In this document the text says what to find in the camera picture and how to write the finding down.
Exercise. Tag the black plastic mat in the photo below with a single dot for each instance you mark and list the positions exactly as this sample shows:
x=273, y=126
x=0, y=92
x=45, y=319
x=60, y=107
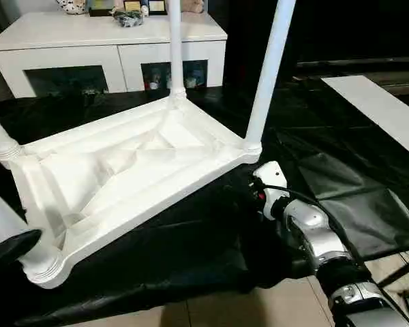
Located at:
x=191, y=238

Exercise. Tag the beige plush toy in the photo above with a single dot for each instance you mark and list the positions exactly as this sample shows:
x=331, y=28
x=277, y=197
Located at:
x=192, y=6

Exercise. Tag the bag of black items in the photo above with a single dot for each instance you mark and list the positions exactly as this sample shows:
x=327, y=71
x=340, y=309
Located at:
x=127, y=18

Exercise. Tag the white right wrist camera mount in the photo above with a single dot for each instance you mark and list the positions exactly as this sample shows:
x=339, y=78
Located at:
x=272, y=177

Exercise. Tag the red and white container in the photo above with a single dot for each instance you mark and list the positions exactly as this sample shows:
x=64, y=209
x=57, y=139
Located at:
x=153, y=81

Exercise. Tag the white flat board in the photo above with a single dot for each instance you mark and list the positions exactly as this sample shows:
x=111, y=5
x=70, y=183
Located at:
x=378, y=105

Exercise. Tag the black low cabinet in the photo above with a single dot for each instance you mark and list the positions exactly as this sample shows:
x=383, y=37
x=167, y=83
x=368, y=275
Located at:
x=344, y=30

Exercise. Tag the dark frame with yellow cards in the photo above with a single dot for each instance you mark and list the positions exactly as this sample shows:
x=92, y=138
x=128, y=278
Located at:
x=136, y=7

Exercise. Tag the black tripod leg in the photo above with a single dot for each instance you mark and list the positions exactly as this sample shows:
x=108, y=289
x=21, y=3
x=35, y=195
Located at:
x=402, y=269

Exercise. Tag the white plastic table top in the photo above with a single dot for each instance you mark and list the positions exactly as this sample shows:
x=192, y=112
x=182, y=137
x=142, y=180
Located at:
x=139, y=143

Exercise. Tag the white sideboard cabinet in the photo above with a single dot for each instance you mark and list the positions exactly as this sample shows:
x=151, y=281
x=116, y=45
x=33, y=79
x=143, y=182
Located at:
x=71, y=37

